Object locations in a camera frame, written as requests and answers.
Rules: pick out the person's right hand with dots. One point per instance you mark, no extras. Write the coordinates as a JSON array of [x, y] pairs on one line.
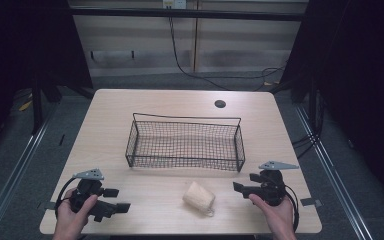
[[278, 215]]

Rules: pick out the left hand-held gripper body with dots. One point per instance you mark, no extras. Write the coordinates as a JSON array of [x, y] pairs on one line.
[[88, 188]]

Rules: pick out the grey tape piece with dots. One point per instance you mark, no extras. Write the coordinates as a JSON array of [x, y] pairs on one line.
[[311, 202], [48, 205]]

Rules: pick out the white wall power outlet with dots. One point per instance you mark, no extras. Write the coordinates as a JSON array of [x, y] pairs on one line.
[[174, 3]]

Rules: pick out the black metal stand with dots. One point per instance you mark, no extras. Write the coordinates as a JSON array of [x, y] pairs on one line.
[[37, 106]]

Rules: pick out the aluminium floor rail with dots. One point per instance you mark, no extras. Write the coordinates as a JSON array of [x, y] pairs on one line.
[[16, 173], [333, 173]]

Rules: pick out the beige cloth bundle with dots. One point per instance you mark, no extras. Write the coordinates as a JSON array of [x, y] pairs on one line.
[[198, 198]]

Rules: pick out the person's left hand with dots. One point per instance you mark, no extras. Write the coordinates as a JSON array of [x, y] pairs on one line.
[[68, 218]]

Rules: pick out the black horizontal bar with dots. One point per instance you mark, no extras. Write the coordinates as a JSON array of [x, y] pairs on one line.
[[186, 14]]

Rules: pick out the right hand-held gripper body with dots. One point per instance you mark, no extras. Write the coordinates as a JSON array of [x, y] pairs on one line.
[[270, 190]]

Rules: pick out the small black floor strip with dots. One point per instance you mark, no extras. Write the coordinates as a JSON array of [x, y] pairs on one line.
[[62, 139]]

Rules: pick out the black table grommet hole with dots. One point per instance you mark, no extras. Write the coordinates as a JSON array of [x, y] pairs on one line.
[[220, 103]]

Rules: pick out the yellow floor tape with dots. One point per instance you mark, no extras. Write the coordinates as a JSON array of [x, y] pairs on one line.
[[25, 105]]

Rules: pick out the black curtain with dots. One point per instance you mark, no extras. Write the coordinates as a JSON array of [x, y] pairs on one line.
[[356, 66], [20, 43]]

